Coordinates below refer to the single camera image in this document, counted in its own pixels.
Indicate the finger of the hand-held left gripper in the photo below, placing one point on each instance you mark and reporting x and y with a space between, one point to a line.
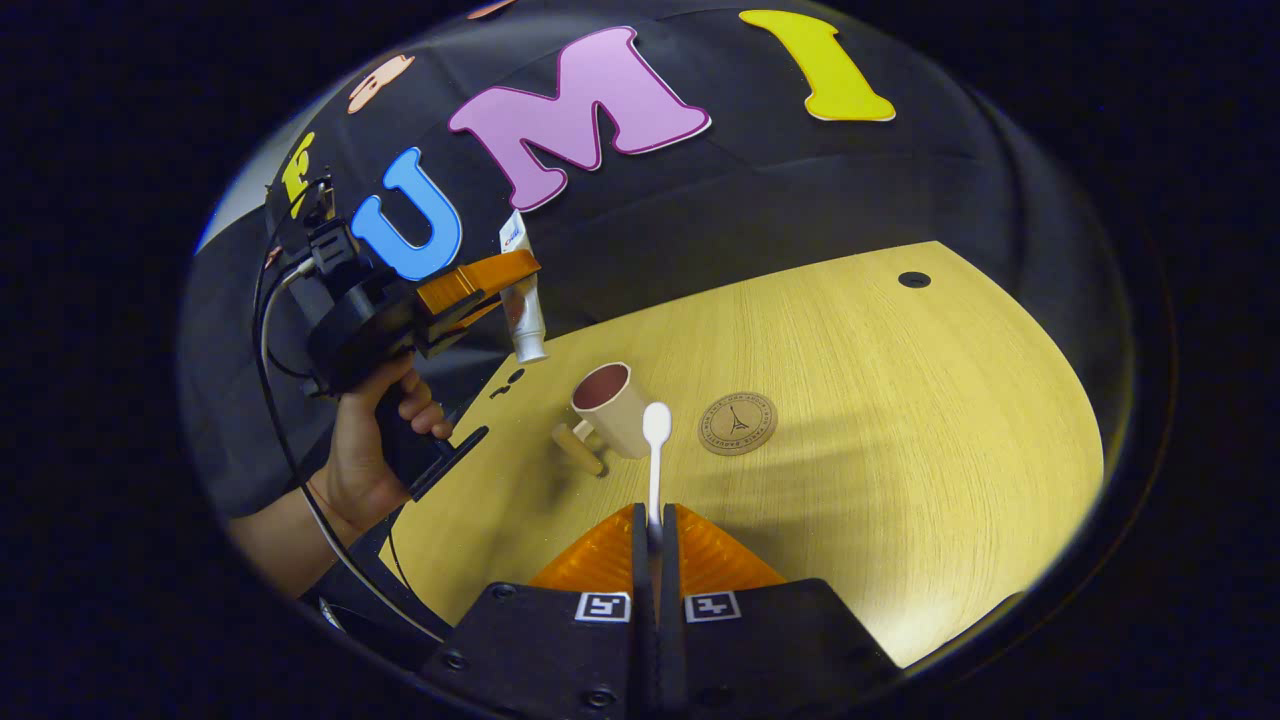
480 278
455 328

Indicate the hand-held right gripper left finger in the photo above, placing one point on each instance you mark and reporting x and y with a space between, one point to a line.
640 560

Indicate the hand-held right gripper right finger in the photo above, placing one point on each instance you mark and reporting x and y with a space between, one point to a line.
668 560

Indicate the white toothpaste tube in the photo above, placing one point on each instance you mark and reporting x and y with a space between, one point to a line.
527 320

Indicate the white toothbrush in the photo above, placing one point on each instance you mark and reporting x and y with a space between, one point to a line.
656 425

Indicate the round brown coaster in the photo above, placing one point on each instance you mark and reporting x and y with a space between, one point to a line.
738 424

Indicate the wooden desktop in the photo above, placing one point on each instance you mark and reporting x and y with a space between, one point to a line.
900 450

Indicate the copper clip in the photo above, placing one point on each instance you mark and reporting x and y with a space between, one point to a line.
272 256

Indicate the black backdrop cloth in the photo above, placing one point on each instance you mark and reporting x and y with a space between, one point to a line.
800 200

